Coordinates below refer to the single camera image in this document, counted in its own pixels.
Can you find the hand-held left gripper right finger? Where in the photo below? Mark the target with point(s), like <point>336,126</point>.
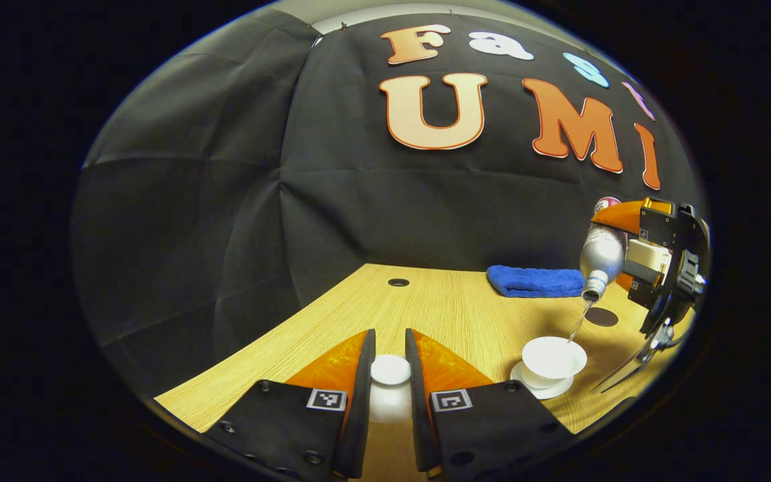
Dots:
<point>417,415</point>

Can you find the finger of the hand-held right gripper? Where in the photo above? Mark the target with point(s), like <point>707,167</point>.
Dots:
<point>646,291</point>
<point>620,215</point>

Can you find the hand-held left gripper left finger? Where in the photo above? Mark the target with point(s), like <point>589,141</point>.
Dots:
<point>362,415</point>

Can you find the silver water bottle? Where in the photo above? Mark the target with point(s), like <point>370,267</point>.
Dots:
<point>601,258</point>

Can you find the white teacup lid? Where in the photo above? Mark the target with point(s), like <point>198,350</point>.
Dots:
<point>390,371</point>

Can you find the dark round coaster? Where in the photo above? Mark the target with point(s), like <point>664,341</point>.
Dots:
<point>602,316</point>

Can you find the poured water stream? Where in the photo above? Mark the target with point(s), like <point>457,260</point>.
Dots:
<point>578,325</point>

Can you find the white teacup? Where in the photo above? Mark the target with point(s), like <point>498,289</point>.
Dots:
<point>553,358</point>

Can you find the blue towel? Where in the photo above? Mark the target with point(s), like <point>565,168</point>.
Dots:
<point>533,281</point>

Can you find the white saucer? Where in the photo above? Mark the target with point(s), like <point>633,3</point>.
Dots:
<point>556,391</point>

